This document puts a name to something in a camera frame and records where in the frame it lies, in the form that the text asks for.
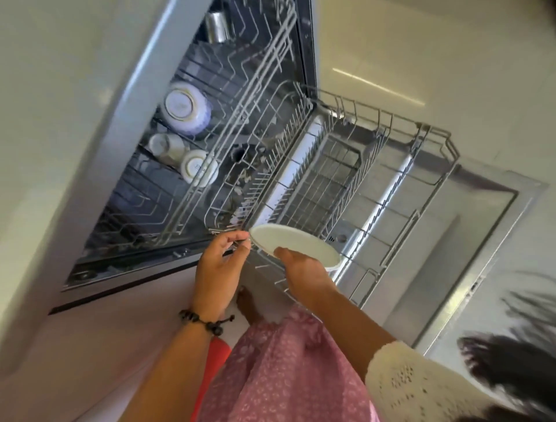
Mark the person's right hand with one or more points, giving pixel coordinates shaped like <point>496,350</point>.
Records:
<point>308,280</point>

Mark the person's left hand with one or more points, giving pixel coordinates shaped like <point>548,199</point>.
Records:
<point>217,274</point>

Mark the person's right thumb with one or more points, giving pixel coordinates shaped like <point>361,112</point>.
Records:
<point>286,255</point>

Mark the person's left thumb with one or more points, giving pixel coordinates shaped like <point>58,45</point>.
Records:
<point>241,252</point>

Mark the white round plate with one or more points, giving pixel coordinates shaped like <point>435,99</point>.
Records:
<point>295,243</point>

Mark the person's right forearm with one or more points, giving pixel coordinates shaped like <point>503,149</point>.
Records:
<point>352,326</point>

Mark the person's left forearm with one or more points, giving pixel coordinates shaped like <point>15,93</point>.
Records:
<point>173,369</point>

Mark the person's bare foot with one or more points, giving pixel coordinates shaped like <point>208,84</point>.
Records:
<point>249,306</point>

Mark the small white gold-rimmed bowl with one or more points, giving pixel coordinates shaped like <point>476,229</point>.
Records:
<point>199,168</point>

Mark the red garment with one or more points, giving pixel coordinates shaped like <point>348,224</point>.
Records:
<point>213,365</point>

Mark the pink floral dress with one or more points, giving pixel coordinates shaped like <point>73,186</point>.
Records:
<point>286,374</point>

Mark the white ceramic cup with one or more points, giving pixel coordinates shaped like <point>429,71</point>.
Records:
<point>167,148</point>

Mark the white bowl with purple pattern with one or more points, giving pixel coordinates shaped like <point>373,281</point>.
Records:
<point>186,108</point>

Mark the grey dishwasher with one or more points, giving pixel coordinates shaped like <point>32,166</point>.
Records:
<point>130,143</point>

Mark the silver dishwasher door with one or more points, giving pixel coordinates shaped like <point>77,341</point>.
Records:
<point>460,243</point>

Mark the white lace sleeve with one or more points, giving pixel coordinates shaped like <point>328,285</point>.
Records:
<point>417,387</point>

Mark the steel cup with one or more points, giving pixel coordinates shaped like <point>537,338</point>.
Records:
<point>217,27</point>

